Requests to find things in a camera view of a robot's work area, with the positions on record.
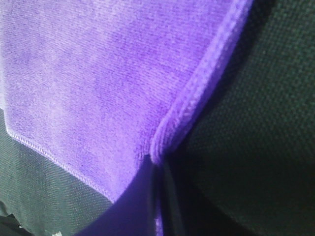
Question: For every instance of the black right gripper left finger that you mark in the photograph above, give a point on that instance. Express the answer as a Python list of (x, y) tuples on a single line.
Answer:
[(133, 214)]

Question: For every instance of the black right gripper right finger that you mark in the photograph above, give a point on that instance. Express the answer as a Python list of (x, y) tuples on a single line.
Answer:
[(185, 211)]

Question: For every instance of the black fabric table mat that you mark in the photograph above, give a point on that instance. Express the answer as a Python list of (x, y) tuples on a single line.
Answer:
[(251, 150)]

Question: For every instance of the purple microfiber towel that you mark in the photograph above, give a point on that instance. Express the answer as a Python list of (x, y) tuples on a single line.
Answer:
[(88, 88)]

